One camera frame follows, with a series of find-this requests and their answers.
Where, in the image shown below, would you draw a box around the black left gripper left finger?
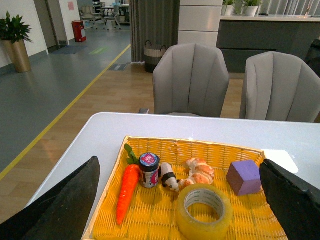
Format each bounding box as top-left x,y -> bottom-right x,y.
0,156 -> 101,240

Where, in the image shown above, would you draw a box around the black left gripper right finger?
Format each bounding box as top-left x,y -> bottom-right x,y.
259,159 -> 320,240

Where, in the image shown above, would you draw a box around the clear yellowish tape roll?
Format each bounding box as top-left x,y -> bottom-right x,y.
175,184 -> 233,240

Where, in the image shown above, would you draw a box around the yellow woven basket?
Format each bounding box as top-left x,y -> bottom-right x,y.
83,136 -> 287,240

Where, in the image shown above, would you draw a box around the striped laundry basket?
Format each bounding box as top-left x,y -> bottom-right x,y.
143,40 -> 167,73

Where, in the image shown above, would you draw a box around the purple foam cube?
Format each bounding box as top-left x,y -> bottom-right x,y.
226,160 -> 262,196

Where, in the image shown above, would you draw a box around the orange toy carrot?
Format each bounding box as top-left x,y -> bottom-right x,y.
116,143 -> 140,225

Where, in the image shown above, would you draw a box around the toy croissant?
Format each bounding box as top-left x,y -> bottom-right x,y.
178,158 -> 215,191

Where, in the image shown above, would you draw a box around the small jar with black lid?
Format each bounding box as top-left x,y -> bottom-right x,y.
139,152 -> 160,189

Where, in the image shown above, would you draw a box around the toy panda figure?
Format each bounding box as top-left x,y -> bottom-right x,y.
159,162 -> 180,192

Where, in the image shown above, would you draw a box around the right grey chair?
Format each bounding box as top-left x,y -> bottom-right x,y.
239,51 -> 320,123

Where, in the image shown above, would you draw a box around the grey chair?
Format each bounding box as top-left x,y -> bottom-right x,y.
153,43 -> 230,118
239,51 -> 320,123

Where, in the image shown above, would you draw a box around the left grey chair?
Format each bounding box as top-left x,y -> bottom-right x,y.
153,43 -> 230,118

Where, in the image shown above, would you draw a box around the grey counter with white top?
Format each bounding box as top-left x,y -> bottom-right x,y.
216,15 -> 320,73

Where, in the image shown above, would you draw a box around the red bin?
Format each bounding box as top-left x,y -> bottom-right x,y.
72,20 -> 87,43

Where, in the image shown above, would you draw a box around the potted plant in gold vase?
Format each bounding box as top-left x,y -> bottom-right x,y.
0,11 -> 33,73

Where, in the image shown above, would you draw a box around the white potted plant right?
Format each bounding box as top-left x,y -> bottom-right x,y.
242,0 -> 262,17

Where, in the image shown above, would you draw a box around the white potted plant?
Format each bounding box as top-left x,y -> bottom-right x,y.
221,0 -> 236,16
242,0 -> 262,17

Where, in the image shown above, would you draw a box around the office chairs and desks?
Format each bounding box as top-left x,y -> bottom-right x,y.
79,2 -> 130,31

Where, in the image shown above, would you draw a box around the white potted plant left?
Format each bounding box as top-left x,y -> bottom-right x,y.
221,0 -> 236,16

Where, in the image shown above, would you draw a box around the white pillar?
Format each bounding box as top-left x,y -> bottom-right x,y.
177,0 -> 223,47

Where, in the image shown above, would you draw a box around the grey curtain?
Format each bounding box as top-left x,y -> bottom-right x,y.
129,0 -> 181,62

